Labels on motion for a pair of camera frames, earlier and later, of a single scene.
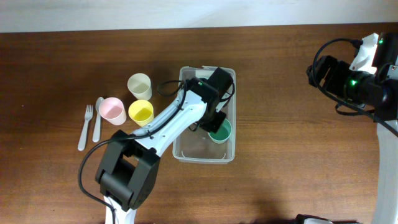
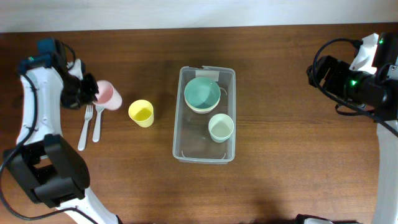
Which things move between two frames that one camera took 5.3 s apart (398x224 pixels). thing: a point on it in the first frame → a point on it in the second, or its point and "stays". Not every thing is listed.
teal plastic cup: [222, 134] stays
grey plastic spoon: [96, 135] stays
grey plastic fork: [88, 114] stays
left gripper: [215, 126] → [74, 103]
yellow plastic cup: [141, 111] stays
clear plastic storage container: [196, 145] stays
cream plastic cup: [140, 84] → [221, 127]
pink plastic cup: [112, 109] → [107, 96]
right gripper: [339, 69] stays
